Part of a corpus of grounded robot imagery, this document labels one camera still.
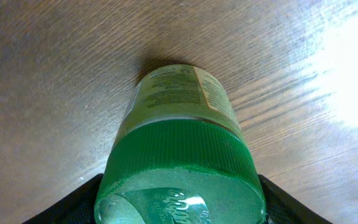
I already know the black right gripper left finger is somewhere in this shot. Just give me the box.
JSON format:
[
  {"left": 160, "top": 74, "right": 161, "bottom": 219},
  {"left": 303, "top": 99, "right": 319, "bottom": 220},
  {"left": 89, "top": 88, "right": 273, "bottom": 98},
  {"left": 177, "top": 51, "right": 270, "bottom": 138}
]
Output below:
[{"left": 23, "top": 174, "right": 103, "bottom": 224}]

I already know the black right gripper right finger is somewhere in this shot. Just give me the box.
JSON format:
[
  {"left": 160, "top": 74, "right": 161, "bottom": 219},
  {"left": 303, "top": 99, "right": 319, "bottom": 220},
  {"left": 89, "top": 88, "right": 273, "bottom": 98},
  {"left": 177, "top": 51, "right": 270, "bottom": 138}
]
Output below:
[{"left": 259, "top": 174, "right": 332, "bottom": 224}]

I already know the green lid jar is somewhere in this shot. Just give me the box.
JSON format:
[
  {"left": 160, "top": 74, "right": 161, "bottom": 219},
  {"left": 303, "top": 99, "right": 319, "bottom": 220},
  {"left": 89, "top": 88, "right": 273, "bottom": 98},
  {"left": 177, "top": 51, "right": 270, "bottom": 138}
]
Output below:
[{"left": 94, "top": 64, "right": 267, "bottom": 224}]

